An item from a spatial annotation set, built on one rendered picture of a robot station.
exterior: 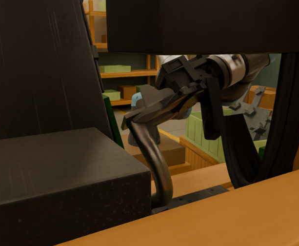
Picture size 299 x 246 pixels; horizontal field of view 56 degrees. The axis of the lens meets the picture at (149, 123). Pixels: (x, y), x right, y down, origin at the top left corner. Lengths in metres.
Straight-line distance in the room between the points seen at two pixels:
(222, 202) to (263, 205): 0.02
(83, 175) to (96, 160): 0.04
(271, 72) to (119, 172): 9.02
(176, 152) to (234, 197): 1.09
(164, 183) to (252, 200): 0.32
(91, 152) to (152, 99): 0.20
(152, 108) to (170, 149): 0.77
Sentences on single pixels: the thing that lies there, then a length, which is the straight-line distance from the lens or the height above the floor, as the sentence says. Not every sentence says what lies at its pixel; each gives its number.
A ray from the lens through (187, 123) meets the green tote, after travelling 1.78.
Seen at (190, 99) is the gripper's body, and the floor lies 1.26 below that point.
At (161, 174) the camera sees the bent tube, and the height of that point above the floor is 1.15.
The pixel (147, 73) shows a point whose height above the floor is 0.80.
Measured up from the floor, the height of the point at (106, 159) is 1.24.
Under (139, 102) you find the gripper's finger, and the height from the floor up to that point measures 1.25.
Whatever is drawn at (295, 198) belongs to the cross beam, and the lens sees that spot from 0.18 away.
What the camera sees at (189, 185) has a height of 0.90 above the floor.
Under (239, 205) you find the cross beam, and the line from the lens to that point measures 0.16.
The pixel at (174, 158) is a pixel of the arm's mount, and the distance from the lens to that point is 1.26.
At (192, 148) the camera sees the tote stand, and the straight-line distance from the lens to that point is 1.74.
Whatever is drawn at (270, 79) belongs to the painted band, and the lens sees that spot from 9.27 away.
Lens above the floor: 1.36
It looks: 15 degrees down
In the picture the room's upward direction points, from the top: straight up
